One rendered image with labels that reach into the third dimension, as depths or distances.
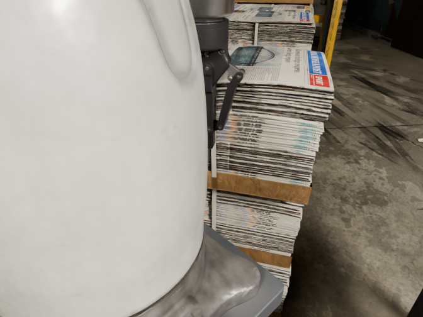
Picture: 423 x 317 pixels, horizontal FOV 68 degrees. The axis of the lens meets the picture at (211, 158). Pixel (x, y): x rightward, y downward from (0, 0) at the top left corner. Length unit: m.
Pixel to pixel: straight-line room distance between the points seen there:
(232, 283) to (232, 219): 0.48
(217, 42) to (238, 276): 0.30
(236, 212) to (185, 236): 0.54
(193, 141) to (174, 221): 0.04
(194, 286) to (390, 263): 1.61
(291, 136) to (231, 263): 0.33
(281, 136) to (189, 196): 0.40
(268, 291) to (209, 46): 0.31
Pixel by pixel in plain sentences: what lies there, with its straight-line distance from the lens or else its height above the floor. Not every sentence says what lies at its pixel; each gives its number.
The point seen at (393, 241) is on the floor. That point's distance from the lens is 1.94.
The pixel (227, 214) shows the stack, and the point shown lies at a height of 0.74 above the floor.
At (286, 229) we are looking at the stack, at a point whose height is 0.73.
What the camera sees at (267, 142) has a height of 0.96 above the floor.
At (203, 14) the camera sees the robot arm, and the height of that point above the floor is 1.17.
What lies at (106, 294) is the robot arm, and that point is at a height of 1.09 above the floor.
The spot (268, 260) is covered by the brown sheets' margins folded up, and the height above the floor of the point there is 0.62.
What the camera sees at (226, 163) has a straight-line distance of 0.59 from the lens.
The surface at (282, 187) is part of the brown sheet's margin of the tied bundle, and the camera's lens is 0.61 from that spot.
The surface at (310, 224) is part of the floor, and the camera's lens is 1.86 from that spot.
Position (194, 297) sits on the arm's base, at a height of 1.03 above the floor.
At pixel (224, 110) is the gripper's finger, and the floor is 1.04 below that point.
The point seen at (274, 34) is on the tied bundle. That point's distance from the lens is 1.13.
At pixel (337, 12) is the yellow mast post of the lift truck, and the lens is 2.25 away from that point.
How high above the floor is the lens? 1.23
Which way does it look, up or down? 32 degrees down
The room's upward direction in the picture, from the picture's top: straight up
